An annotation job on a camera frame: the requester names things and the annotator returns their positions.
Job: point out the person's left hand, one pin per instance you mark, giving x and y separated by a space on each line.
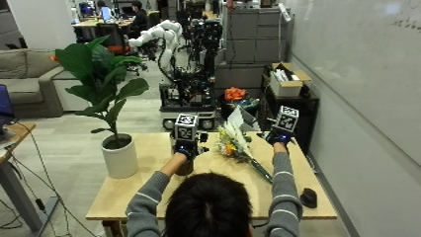
188 148

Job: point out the person's right hand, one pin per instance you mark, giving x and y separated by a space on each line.
277 136

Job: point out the right glove white marker cube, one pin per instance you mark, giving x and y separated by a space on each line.
286 119

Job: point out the glove white marker cube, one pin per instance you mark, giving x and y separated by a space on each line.
286 119
185 127

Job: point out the left glove white marker cube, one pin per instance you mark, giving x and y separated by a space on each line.
185 127

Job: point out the black shelf cabinet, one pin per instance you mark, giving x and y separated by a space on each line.
289 112

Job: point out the wrapped flower bouquet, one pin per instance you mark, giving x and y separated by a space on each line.
235 141

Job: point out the white plant pot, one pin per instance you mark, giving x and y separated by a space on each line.
118 159

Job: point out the orange flower bunch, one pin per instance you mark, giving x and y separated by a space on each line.
234 93

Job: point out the open cardboard box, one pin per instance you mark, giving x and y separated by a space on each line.
286 80

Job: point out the black robot cart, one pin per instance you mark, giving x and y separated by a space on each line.
188 89

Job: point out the the person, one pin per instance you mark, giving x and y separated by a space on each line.
209 207

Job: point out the black computer mouse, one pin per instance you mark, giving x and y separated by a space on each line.
307 197

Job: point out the green leafy potted plant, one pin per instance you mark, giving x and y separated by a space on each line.
101 79

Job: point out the grey filing cabinets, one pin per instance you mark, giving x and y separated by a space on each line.
254 42

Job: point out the whiteboard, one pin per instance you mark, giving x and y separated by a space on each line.
363 65

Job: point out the black office chair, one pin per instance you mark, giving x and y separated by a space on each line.
113 38

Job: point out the wooden side desk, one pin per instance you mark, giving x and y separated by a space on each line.
13 171

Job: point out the grey sofa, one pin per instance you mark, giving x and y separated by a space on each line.
30 82

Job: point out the blue laptop screen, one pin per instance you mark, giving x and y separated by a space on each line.
5 102

